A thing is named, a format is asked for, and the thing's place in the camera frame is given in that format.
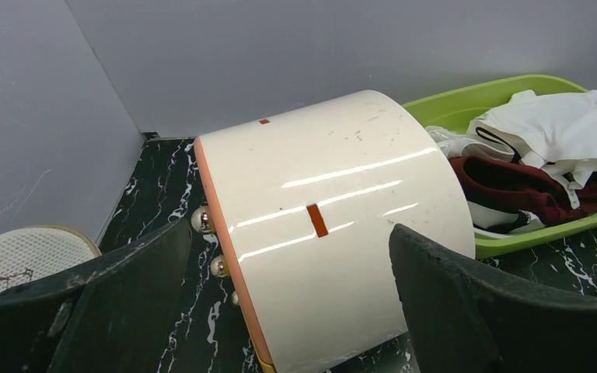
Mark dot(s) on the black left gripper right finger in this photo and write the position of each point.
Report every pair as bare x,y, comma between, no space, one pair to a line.
465,316

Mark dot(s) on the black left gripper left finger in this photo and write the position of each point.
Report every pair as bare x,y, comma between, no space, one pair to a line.
109,314

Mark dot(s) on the white cylindrical mesh laundry bag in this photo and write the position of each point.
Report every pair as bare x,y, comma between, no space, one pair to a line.
31,253

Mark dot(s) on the dark red garment in basket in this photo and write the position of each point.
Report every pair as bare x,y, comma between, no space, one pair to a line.
512,187

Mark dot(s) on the cream toy washing machine drum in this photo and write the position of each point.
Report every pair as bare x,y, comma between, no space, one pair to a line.
303,204

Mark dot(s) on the white cloth in basket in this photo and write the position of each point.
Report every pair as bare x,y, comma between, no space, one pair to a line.
556,133

